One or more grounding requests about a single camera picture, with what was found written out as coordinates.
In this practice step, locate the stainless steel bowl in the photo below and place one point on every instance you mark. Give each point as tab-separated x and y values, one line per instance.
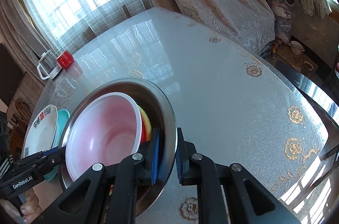
161	114

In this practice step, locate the white glass kettle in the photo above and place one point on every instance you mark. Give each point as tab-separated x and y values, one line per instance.
48	67

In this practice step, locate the left hand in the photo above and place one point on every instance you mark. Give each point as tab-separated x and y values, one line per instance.
27	213

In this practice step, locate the lace table mat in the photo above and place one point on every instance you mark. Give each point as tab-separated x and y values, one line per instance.
87	73

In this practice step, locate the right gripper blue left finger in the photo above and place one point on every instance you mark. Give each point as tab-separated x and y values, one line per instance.
155	153

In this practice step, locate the red mug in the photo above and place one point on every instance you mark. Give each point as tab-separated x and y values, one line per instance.
65	60

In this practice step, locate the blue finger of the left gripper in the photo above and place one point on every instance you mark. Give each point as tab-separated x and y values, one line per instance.
52	161
52	152

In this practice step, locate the left brown curtain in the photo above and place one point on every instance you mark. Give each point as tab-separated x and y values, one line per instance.
21	39

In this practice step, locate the wooden folding chair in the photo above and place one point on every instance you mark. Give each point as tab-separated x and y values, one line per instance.
23	110

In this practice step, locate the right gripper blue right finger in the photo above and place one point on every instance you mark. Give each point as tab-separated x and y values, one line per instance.
182	157

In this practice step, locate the red plastic bowl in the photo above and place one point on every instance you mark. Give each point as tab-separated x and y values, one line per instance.
108	130

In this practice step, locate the yellow plastic bowl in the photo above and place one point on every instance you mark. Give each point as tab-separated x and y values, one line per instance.
146	129

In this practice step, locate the turquoise round plate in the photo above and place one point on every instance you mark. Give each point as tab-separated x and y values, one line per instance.
62	118

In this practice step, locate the black wall television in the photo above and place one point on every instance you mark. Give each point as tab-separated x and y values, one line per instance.
10	76

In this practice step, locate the white patterned deep plate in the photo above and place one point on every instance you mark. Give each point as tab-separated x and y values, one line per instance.
42	134

